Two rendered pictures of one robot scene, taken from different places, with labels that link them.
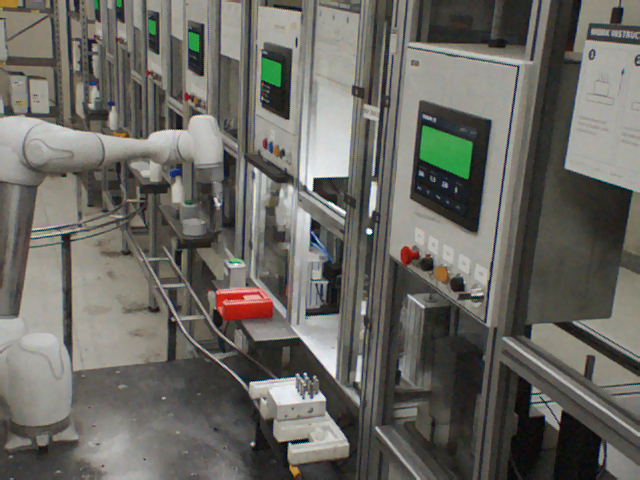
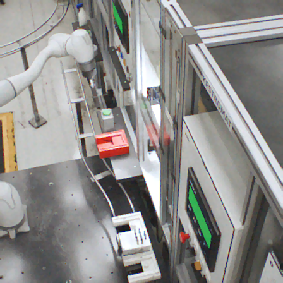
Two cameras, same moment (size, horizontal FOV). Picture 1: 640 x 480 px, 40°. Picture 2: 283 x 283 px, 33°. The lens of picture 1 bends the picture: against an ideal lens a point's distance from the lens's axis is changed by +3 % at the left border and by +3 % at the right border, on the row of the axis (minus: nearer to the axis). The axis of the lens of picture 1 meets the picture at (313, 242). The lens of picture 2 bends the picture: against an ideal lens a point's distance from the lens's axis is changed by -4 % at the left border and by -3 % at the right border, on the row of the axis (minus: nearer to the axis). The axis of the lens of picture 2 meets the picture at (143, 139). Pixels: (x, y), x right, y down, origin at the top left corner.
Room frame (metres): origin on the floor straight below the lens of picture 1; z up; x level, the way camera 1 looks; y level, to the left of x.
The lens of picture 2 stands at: (0.74, -0.18, 2.75)
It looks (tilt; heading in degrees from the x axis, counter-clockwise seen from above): 44 degrees down; 7
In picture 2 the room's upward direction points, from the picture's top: 1 degrees counter-clockwise
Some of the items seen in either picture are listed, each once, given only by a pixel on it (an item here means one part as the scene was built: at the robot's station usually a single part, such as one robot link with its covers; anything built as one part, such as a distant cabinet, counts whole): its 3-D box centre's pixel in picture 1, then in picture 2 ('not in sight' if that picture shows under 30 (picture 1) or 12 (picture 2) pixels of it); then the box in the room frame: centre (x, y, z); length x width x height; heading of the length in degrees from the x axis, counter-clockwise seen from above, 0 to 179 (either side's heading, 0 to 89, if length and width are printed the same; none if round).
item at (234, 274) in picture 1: (237, 278); (108, 120); (2.67, 0.24, 0.97); 0.08 x 0.08 x 0.12; 21
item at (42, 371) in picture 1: (37, 374); (4, 201); (2.16, 0.72, 0.85); 0.18 x 0.16 x 0.22; 56
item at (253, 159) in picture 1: (265, 164); (119, 65); (2.64, 0.16, 1.37); 0.36 x 0.04 x 0.04; 21
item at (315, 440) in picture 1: (295, 426); (135, 249); (1.95, 0.02, 0.84); 0.36 x 0.14 x 0.10; 21
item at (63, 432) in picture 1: (41, 426); (11, 221); (2.13, 0.71, 0.71); 0.22 x 0.18 x 0.06; 21
